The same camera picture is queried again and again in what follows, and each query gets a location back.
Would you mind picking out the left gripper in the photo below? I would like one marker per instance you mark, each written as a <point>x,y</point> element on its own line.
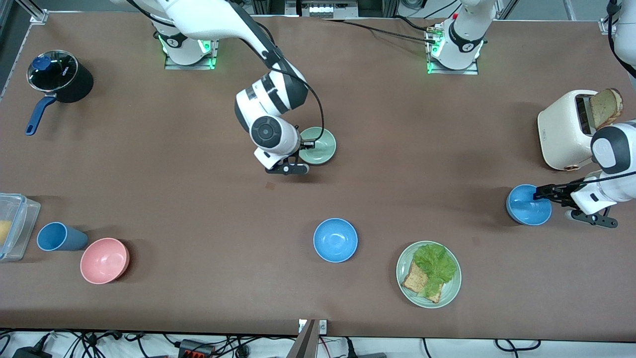
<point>560,193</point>

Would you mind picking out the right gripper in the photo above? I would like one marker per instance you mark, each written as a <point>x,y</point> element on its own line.
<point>299,150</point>

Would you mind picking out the small green plate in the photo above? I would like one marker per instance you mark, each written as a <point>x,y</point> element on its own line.
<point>323,146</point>

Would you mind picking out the blue plastic bowl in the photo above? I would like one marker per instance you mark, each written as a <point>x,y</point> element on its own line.
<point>524,211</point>
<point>335,241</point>

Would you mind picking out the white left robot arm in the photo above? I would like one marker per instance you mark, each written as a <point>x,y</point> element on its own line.
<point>467,30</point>

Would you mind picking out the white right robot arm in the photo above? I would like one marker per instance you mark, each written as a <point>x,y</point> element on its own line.
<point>208,20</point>

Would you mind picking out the pink plastic bowl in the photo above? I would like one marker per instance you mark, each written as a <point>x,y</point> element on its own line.
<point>104,261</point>

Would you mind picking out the cream white toaster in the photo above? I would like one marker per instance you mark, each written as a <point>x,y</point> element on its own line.
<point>561,129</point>

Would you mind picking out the toasted bread slice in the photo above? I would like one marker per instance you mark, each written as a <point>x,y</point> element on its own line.
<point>603,109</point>

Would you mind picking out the white power strip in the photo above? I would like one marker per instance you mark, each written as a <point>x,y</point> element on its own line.
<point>323,7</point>

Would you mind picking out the green lettuce leaf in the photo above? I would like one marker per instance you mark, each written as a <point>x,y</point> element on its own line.
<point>435,266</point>

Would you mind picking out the green round plate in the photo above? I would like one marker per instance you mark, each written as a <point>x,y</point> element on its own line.
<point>452,291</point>

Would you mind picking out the brown bread slice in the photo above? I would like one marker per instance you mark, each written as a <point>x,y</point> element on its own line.
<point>413,281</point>

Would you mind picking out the black and red adapter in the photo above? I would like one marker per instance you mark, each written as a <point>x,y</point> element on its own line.
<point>196,350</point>

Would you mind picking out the glass lid with blue knob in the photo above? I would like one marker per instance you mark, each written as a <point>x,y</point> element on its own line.
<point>59,69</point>

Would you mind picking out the blue plastic cup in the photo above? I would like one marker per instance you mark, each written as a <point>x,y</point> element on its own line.
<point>52,236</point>

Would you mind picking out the clear plastic lidded container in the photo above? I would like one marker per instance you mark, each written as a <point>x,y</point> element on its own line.
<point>25,219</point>

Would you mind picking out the yellow food piece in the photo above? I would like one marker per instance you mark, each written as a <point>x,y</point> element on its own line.
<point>4,233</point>

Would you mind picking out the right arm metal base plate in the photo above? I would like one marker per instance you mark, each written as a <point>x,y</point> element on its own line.
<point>191,67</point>

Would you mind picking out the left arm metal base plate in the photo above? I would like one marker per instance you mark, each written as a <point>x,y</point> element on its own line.
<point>452,72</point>

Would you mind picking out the aluminium frame post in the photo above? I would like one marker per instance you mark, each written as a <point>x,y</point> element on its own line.
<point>37,16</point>
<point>605,26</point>

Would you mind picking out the small metal clamp bracket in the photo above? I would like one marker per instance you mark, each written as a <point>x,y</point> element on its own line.
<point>323,326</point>

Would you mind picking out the grey camera stand pole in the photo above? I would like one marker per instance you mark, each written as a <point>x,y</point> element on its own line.
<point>304,345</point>

